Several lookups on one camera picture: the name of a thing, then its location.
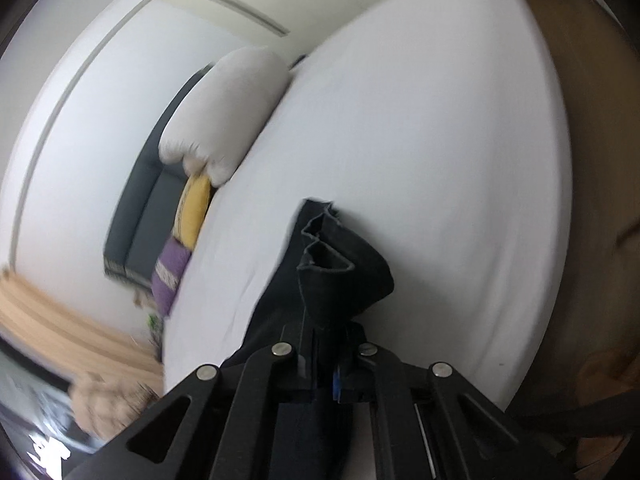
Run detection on black denim pants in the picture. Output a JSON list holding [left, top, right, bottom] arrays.
[[219, 197, 395, 480]]

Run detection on beige puffer jacket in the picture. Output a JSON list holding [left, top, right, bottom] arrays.
[[68, 373, 160, 442]]

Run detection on purple patterned pillow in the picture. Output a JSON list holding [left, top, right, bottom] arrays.
[[151, 236, 192, 318]]

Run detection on yellow patterned pillow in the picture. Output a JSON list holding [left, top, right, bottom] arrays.
[[172, 174, 213, 252]]

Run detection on beige curtain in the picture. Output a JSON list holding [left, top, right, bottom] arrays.
[[1, 269, 164, 393]]

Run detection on dark grey headboard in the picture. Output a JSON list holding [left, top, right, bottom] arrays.
[[103, 66, 210, 292]]

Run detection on folded beige duvet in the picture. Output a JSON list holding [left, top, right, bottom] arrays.
[[158, 47, 291, 188]]

